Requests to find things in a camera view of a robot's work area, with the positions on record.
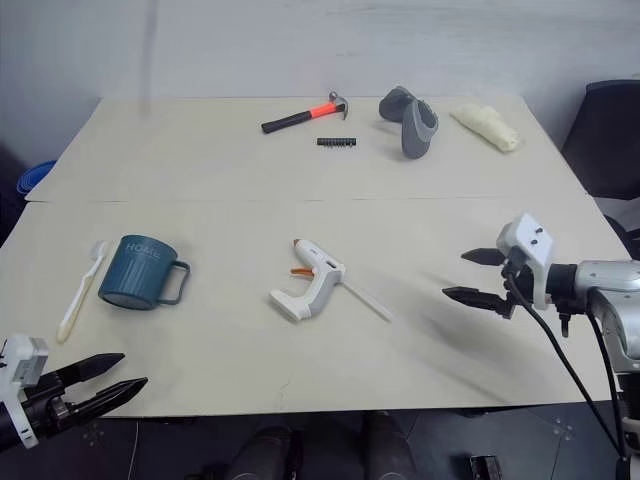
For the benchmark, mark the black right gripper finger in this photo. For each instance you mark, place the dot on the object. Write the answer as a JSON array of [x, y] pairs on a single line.
[[472, 296], [484, 256]]

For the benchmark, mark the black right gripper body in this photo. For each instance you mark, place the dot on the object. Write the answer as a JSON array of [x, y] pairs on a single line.
[[517, 285]]

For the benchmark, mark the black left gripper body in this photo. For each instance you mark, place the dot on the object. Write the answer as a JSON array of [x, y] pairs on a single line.
[[47, 405]]

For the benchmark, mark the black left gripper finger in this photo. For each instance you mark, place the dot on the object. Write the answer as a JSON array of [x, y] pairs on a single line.
[[112, 395], [92, 366]]

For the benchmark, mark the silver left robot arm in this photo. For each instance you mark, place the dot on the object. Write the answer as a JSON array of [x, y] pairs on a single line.
[[7, 425]]

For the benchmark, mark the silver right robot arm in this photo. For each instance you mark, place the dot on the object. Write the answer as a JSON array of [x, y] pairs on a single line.
[[607, 285]]

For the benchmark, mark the white toothbrush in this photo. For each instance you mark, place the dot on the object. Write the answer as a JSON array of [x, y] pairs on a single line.
[[80, 295]]

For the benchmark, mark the blue HOME mug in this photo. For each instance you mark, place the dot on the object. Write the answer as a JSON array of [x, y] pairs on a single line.
[[134, 272]]

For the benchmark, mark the clear glue stick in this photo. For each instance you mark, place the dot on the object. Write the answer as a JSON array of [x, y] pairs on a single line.
[[370, 302]]

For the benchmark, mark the cream folded towel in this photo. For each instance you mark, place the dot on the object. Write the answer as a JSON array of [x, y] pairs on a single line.
[[485, 125]]

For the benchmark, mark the grey slipper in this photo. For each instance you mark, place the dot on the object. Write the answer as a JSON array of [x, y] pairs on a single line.
[[394, 104], [417, 132]]

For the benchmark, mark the white hot glue gun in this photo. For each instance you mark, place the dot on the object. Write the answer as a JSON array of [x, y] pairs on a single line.
[[315, 285]]

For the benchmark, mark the dark rounded shape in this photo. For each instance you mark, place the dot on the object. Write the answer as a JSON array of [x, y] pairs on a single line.
[[265, 452]]

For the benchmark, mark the black chair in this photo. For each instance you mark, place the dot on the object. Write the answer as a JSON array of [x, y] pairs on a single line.
[[607, 140]]

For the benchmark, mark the black screwdriver bit strip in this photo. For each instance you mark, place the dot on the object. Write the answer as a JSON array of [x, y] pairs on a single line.
[[336, 142]]

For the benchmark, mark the blue plastic basin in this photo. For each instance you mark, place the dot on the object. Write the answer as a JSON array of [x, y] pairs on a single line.
[[35, 177]]

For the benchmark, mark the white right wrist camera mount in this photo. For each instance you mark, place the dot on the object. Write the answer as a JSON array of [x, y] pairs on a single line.
[[531, 237]]

